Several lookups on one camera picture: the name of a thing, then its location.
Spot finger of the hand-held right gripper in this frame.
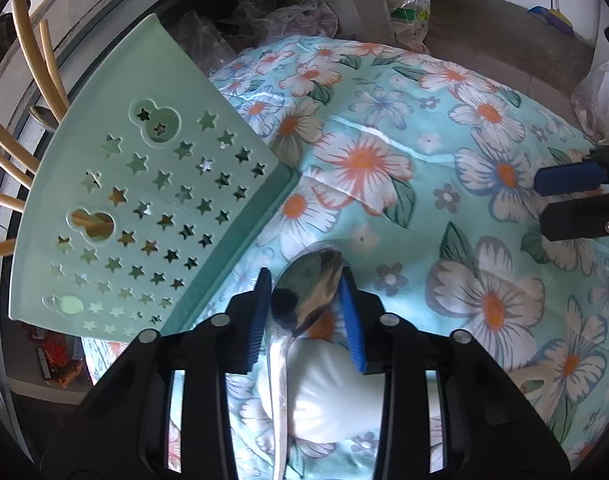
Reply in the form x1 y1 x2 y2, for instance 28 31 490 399
539 195 609 248
535 149 609 197

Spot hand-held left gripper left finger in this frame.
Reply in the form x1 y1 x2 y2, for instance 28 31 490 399
39 267 274 480

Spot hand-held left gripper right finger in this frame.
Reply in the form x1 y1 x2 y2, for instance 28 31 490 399
337 265 573 480

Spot metal spoon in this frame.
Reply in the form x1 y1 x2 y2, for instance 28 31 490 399
30 105 55 130
270 250 345 480

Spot white spoon with loop handle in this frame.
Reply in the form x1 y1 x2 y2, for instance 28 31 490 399
257 337 553 446

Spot mint green utensil holder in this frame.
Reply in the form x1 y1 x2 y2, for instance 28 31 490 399
7 12 301 341

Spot translucent plastic bag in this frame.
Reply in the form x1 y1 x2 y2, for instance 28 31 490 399
572 62 609 143

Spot floral quilted blanket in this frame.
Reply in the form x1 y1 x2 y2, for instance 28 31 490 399
79 35 609 480

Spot red snack packets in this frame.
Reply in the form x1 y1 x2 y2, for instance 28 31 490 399
27 325 92 387

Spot plastic bag with green contents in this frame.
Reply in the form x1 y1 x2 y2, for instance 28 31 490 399
389 0 431 53

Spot purple patterned plastic bag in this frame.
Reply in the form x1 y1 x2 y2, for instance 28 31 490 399
262 2 340 43

